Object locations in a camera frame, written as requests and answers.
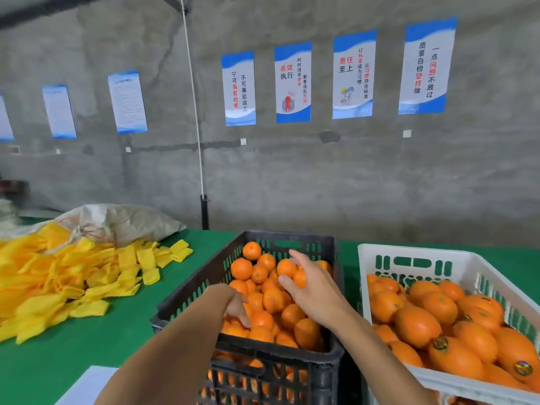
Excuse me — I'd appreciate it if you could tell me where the white notice with blue border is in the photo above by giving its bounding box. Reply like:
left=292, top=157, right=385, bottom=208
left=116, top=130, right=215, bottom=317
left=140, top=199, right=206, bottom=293
left=0, top=97, right=15, bottom=142
left=42, top=85, right=78, bottom=141
left=108, top=70, right=149, bottom=135

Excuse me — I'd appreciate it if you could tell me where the black plastic crate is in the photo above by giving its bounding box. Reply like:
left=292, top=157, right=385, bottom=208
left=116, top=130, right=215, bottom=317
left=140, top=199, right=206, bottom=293
left=150, top=230, right=347, bottom=405

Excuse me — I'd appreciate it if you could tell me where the person's left forearm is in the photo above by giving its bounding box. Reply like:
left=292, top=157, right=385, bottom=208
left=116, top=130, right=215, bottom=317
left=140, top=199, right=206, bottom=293
left=95, top=286, right=233, bottom=405

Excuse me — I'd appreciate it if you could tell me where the white plastic crate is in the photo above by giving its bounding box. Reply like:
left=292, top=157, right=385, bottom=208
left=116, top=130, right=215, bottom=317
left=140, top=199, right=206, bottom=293
left=357, top=242, right=540, bottom=405

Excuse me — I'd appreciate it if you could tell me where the green felt table cover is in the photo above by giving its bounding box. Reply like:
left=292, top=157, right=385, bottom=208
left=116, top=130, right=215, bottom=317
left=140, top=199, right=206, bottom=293
left=0, top=217, right=540, bottom=405

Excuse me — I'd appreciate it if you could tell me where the pile of oranges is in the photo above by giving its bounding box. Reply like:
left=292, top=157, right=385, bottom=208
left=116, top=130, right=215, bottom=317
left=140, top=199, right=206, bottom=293
left=206, top=241, right=334, bottom=397

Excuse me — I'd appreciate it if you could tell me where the blue white wall poster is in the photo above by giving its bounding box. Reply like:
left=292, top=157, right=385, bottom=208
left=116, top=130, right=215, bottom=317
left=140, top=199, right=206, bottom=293
left=221, top=51, right=258, bottom=127
left=273, top=42, right=313, bottom=125
left=331, top=30, right=379, bottom=120
left=397, top=17, right=458, bottom=115

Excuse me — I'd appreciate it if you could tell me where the person's right hand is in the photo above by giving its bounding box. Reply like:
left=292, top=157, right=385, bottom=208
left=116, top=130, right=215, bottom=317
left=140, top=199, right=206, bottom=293
left=278, top=249, right=356, bottom=334

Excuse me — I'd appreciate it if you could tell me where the person's right forearm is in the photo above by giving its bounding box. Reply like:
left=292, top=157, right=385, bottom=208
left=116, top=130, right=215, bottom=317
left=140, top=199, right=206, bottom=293
left=333, top=312, right=440, bottom=405

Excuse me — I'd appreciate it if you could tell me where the white printed paper sheet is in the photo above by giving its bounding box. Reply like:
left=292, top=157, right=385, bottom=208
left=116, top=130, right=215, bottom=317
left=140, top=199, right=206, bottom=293
left=55, top=365, right=119, bottom=405

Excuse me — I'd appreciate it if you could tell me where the person's left hand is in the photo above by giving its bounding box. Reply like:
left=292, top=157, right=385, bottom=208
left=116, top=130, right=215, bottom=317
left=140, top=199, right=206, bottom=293
left=198, top=284, right=253, bottom=330

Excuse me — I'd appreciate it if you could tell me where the heap of labelled oranges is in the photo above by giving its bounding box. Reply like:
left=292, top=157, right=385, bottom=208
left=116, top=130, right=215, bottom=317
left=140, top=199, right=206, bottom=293
left=367, top=274, right=540, bottom=393

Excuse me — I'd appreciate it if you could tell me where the pile of yellow bags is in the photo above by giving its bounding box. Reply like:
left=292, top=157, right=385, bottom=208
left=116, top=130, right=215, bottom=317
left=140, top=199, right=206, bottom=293
left=0, top=222, right=194, bottom=345

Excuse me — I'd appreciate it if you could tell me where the white pole with black base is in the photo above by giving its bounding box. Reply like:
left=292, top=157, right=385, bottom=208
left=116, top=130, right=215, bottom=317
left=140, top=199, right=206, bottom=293
left=179, top=0, right=211, bottom=230

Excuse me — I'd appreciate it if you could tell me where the beige woven sack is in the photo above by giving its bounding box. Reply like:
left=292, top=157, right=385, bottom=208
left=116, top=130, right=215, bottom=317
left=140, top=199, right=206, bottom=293
left=0, top=204, right=187, bottom=248

